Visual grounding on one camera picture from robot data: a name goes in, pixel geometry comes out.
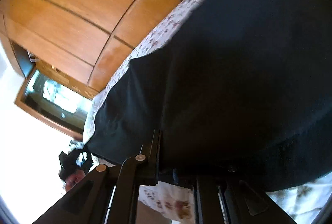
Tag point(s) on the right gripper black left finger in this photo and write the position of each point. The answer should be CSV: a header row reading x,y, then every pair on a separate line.
x,y
108,194

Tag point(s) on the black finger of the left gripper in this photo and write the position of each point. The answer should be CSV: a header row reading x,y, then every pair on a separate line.
x,y
77,159

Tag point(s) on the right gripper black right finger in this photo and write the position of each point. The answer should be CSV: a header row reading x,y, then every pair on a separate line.
x,y
234,202

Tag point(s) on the black embroidered pants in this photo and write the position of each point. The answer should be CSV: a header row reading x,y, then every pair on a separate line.
x,y
243,86

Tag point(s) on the person's right hand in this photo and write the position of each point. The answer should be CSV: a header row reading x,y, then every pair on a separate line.
x,y
74,179

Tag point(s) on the floral bedspread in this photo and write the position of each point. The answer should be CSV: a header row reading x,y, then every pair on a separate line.
x,y
303,202

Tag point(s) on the white clothes hanger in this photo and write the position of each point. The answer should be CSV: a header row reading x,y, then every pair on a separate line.
x,y
32,57

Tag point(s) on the wooden wardrobe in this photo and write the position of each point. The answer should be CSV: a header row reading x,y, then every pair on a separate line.
x,y
80,43

